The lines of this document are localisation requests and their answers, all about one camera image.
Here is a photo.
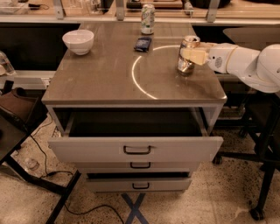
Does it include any white ceramic bowl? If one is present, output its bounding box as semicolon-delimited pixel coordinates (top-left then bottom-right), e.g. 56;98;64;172
62;30;95;55

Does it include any brown bag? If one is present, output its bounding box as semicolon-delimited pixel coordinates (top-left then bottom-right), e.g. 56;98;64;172
0;87;47;132

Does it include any middle grey drawer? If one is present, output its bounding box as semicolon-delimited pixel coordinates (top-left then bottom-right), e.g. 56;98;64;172
75;162;200;173

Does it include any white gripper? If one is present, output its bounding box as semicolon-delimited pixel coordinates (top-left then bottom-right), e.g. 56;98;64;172
180;42;237;74

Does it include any bottom grey drawer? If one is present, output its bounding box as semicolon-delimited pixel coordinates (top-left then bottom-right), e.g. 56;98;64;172
86;172;192;193

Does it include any black floor cable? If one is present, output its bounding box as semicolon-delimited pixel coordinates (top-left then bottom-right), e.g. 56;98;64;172
30;115;125;224

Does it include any orange crushed soda can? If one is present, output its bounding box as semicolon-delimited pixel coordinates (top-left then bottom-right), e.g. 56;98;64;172
177;35;200;76

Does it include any black side table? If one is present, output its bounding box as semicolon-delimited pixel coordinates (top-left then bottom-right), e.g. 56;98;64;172
0;113;82;224

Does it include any green white soda can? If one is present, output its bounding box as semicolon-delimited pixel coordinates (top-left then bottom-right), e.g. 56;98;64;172
141;3;155;35

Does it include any open top grey drawer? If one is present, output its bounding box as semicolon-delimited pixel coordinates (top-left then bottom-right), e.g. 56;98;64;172
49;108;223;164

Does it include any clear plastic bottle on floor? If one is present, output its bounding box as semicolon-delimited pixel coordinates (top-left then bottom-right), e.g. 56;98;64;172
24;157;39;172

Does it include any blue tape cross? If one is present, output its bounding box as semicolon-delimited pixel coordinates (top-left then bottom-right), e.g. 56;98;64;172
122;193;149;224

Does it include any grey drawer cabinet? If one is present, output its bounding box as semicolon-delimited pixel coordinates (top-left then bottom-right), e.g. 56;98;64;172
41;22;228;193

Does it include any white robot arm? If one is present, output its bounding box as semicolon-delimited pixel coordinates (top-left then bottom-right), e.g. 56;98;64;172
180;43;280;93

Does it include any clear bottle at left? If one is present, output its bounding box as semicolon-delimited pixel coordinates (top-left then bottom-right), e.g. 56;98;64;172
0;51;16;75

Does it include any background wooden shelf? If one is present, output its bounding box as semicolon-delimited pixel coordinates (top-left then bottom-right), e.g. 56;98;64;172
0;0;280;25

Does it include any dark blue snack packet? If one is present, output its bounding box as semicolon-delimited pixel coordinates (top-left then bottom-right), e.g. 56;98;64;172
134;37;151;53

